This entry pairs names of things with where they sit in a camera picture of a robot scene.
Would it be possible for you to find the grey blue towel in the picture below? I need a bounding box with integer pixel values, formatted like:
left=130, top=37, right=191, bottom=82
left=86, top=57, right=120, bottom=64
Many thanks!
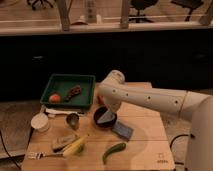
left=98, top=109, right=115, bottom=124

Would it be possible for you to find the metal cup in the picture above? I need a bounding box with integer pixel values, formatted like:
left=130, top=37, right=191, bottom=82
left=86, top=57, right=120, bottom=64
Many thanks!
left=66, top=113, right=79, bottom=130

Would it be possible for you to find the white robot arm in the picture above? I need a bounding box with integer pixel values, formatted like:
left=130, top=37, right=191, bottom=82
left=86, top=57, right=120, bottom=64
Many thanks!
left=98, top=70, right=213, bottom=171

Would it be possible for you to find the orange tomato toy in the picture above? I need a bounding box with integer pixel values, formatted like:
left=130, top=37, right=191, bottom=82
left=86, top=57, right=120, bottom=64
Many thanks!
left=49, top=93, right=61, bottom=103

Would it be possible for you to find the white round container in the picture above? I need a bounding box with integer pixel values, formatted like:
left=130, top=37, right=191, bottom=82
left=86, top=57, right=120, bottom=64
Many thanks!
left=31, top=113, right=49, bottom=132

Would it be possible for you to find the purple bowl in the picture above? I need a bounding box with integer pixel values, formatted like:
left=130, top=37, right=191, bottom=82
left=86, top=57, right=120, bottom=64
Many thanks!
left=93, top=107, right=117, bottom=128

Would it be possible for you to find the black cable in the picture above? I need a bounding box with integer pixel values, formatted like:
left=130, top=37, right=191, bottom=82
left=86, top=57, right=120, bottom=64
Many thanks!
left=169, top=133, right=190, bottom=166
left=0, top=129, right=22, bottom=171

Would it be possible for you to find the silver fork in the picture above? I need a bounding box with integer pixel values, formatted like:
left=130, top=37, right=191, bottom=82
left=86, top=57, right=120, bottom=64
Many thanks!
left=27, top=152, right=63, bottom=160

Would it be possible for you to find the grey brown cloth piece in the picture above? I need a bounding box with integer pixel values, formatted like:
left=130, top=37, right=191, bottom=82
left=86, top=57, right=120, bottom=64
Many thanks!
left=52, top=134, right=78, bottom=151

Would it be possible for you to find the blue sponge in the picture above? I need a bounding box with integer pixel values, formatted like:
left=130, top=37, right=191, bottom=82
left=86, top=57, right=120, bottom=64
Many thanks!
left=112, top=121, right=133, bottom=141

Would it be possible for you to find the orange bowl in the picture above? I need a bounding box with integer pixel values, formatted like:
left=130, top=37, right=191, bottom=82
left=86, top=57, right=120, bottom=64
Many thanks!
left=97, top=95, right=103, bottom=103

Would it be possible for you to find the green plastic tray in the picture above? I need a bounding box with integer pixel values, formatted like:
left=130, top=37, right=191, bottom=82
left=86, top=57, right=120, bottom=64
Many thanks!
left=40, top=74, right=95, bottom=109

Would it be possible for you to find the black cable left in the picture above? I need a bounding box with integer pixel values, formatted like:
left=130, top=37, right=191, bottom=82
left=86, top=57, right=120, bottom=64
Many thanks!
left=0, top=129, right=22, bottom=171

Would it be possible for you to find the black cable right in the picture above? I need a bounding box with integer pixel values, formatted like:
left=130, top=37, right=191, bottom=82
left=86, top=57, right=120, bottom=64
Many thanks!
left=169, top=133, right=190, bottom=166

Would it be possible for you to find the black office chair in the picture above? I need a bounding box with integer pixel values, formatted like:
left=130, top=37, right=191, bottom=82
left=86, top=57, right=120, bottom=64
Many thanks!
left=129, top=0, right=158, bottom=23

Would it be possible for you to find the white spatula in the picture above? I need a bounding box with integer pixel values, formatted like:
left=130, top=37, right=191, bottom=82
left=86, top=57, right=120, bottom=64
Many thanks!
left=45, top=108, right=84, bottom=117

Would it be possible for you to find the green chili pepper toy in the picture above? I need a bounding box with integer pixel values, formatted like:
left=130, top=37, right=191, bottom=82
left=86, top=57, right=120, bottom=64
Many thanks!
left=102, top=143, right=126, bottom=163

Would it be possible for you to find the yellow corn toy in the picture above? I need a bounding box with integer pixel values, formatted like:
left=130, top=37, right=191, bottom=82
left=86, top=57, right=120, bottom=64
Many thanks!
left=63, top=134, right=89, bottom=157

